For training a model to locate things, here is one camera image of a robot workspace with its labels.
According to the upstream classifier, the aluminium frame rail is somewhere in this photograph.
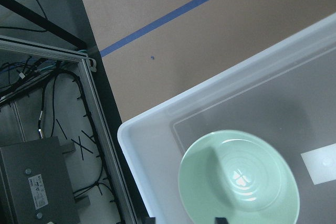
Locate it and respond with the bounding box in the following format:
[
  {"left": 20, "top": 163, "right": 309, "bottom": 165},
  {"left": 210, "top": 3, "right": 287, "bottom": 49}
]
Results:
[{"left": 1, "top": 36, "right": 137, "bottom": 223}]

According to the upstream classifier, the clear plastic storage box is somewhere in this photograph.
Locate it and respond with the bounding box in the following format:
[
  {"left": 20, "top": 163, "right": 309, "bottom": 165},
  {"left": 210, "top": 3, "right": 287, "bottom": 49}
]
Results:
[{"left": 118, "top": 15, "right": 335, "bottom": 223}]

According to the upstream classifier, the light green bowl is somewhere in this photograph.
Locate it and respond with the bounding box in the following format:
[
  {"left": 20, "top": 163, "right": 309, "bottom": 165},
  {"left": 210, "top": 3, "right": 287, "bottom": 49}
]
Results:
[{"left": 178, "top": 130, "right": 300, "bottom": 223}]

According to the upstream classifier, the grey power supply box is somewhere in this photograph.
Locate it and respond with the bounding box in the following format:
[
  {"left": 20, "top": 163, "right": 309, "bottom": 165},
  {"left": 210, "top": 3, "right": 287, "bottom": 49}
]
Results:
[{"left": 1, "top": 137, "right": 80, "bottom": 223}]

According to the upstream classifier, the white box label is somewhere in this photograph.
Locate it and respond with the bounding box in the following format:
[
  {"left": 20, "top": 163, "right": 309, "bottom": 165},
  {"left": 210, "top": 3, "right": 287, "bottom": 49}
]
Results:
[{"left": 301, "top": 144, "right": 335, "bottom": 185}]

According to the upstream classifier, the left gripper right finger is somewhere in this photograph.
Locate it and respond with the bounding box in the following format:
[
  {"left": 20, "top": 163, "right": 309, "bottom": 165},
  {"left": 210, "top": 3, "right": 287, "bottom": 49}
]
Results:
[{"left": 214, "top": 217, "right": 227, "bottom": 224}]

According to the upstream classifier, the black cable bundle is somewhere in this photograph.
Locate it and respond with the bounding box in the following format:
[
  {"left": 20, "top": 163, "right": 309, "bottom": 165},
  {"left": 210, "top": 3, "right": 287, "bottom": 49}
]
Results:
[{"left": 0, "top": 56, "right": 124, "bottom": 224}]

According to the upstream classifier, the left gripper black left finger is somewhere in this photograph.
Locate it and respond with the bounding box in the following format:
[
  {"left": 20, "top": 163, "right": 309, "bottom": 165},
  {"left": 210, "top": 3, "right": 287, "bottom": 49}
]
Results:
[{"left": 143, "top": 217, "right": 156, "bottom": 224}]

